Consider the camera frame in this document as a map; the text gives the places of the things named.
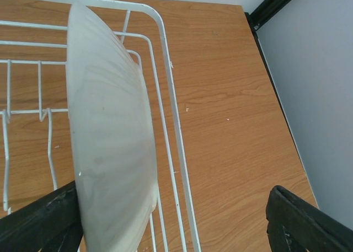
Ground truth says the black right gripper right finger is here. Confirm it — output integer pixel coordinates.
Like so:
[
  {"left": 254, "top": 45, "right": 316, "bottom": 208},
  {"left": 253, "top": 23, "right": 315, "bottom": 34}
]
[{"left": 266, "top": 185, "right": 352, "bottom": 251}]

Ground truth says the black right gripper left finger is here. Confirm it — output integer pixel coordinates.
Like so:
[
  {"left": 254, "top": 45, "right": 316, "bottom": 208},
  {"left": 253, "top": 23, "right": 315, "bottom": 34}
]
[{"left": 1, "top": 181, "right": 83, "bottom": 251}]

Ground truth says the floral patterned plate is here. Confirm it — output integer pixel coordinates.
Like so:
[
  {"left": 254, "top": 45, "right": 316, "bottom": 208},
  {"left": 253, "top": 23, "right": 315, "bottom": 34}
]
[{"left": 66, "top": 3, "right": 158, "bottom": 251}]

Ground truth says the white wire dish rack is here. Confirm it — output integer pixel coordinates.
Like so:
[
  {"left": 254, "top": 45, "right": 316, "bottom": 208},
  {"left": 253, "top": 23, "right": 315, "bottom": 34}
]
[{"left": 0, "top": 0, "right": 202, "bottom": 252}]

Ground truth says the black right frame post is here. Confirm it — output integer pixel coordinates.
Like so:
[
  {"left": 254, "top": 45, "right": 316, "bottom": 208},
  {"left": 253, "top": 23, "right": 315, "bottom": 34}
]
[{"left": 245, "top": 0, "right": 292, "bottom": 31}]

